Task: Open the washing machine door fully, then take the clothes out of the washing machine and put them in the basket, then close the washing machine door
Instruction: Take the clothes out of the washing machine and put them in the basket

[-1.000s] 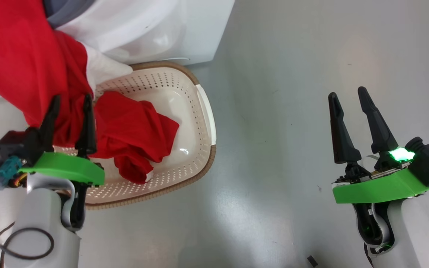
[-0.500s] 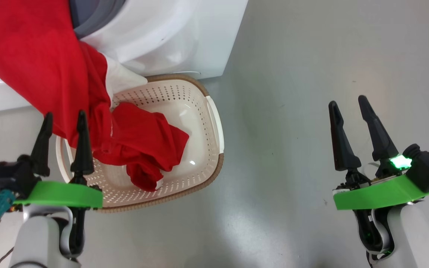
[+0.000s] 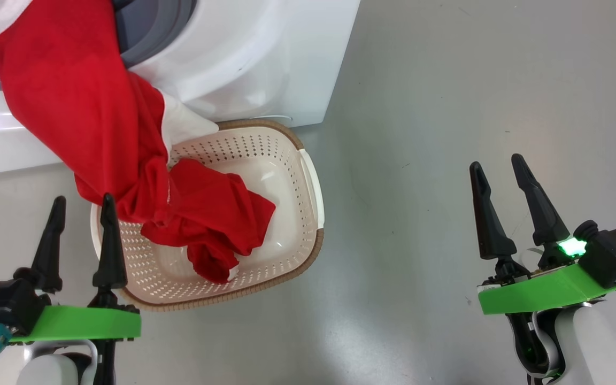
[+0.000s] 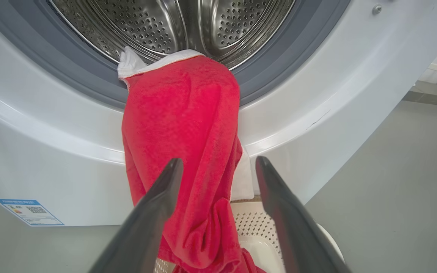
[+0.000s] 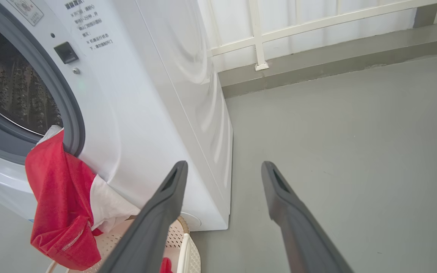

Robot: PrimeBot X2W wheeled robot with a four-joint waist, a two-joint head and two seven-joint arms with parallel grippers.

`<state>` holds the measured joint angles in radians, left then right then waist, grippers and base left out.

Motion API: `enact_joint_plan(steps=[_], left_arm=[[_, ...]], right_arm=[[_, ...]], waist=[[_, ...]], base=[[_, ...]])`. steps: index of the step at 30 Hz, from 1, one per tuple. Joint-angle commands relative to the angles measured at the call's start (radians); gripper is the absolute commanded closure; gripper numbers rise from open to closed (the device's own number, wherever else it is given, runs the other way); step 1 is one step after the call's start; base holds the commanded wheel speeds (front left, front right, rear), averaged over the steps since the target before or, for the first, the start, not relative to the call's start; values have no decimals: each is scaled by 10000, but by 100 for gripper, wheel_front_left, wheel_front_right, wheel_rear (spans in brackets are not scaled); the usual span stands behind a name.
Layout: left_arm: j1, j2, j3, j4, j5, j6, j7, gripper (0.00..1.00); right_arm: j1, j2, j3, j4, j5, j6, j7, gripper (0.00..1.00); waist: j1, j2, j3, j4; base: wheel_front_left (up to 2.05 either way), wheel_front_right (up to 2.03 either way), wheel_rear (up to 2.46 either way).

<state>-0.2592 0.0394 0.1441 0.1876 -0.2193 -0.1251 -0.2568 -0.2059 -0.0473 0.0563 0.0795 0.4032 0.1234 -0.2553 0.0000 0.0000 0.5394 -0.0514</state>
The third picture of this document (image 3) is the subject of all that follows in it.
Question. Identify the cream perforated basket brown rim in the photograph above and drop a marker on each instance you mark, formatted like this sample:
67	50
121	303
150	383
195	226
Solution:
292	214

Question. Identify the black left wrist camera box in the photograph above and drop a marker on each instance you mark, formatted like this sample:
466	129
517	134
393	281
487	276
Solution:
3	307

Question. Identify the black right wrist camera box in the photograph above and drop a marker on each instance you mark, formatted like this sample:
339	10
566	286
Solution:
613	251

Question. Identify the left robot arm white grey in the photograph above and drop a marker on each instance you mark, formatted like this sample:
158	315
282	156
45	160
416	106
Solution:
51	369

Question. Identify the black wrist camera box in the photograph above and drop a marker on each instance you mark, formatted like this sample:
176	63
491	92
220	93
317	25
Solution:
613	251
3	307

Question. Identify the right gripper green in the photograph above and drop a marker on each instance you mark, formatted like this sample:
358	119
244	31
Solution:
543	294

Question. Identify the white front-load washing machine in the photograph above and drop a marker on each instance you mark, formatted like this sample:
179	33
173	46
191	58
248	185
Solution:
265	53

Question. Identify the red and white garment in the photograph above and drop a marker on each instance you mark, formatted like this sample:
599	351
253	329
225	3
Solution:
72	96

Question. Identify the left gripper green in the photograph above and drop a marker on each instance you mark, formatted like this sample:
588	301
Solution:
83	323

